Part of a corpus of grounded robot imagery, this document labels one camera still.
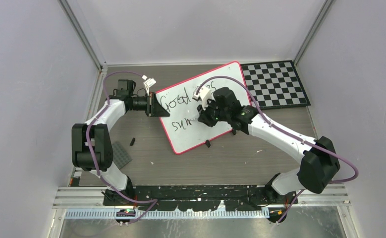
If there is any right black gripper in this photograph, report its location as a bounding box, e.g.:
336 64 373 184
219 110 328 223
198 97 230 127

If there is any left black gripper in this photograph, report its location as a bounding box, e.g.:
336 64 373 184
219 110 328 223
130 92 170 118

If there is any pink framed whiteboard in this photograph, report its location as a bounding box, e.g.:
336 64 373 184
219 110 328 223
157 61 251 154

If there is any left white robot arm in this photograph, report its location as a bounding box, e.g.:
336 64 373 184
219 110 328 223
71 77 170 205

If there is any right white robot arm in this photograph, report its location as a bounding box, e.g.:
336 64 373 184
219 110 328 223
193 87 340 204

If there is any black white checkerboard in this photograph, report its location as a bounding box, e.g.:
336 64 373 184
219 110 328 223
241 60 311 110

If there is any grey studded baseplate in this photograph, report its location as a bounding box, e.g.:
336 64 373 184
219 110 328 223
112 141 132 170

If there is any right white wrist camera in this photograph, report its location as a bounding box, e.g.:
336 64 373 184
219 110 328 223
192 86 211 110

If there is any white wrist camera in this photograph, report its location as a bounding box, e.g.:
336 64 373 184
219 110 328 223
142 75 156 95
192 86 211 110

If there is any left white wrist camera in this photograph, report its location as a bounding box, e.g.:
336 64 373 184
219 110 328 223
142 75 156 95

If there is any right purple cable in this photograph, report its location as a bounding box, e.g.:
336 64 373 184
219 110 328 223
194 75 360 225

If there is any purple cable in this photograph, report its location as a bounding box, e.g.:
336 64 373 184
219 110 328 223
194 75 360 225
85 71 160 225

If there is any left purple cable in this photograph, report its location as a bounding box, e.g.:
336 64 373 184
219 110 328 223
85 71 160 225

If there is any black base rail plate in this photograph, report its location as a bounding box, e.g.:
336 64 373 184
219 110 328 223
102 185 297 212

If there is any white slotted cable duct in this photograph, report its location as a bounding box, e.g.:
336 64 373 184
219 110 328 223
64 207 270 220

